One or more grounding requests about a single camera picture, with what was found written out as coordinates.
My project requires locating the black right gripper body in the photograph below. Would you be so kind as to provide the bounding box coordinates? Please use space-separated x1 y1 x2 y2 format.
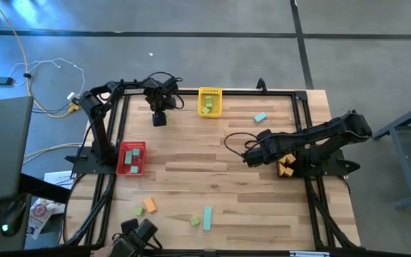
243 128 283 168

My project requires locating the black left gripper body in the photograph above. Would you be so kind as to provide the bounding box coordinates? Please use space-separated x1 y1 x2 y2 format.
146 76 181 127

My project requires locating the orange rectangular block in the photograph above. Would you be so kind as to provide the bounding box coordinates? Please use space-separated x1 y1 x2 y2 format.
143 196 158 214
277 163 295 178

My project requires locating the long teal block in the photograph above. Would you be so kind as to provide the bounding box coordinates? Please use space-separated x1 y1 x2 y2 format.
202 206 213 231

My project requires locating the red plastic basket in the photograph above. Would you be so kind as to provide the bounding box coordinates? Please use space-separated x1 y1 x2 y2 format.
115 141 147 177

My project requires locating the yellow plastic basket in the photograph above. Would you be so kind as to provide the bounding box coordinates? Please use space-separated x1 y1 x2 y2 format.
196 87 223 119

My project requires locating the white paper sheet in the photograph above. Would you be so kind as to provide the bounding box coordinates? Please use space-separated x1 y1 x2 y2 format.
44 170 76 190

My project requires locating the black handheld device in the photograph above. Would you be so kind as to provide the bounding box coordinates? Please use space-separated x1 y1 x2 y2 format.
108 218 163 257

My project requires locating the black desk crossbar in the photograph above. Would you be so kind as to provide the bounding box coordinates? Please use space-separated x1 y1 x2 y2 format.
19 173 71 204

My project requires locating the white snack bag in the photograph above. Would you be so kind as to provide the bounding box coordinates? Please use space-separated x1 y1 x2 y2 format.
26 198 57 240

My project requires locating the grey laptop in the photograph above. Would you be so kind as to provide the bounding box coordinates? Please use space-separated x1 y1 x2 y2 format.
0 95 34 204

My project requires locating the black computer mouse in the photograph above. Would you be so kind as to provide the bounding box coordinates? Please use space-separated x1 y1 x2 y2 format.
0 199 28 238

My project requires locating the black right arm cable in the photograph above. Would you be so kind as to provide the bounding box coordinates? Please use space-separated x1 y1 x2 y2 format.
222 131 262 160

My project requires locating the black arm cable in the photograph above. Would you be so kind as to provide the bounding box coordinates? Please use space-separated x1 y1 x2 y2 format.
144 71 186 111
222 131 262 160

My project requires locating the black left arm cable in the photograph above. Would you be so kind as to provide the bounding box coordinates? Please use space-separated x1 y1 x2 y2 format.
144 71 186 111

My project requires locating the black metal table frame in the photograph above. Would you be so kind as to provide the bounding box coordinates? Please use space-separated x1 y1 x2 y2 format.
62 80 362 251

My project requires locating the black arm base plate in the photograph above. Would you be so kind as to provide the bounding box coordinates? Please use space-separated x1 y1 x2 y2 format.
298 148 362 178
64 153 118 176

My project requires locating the white floor cable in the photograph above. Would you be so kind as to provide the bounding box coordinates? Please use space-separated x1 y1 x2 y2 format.
9 57 86 99

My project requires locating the pale yellow cable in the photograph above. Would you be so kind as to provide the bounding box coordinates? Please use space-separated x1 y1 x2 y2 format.
23 142 85 160

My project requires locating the white frame bracket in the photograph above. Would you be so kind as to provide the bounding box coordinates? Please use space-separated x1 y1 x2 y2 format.
290 251 331 257

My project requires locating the yellow floor cable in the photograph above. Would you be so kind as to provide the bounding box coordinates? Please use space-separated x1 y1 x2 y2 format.
0 0 76 119

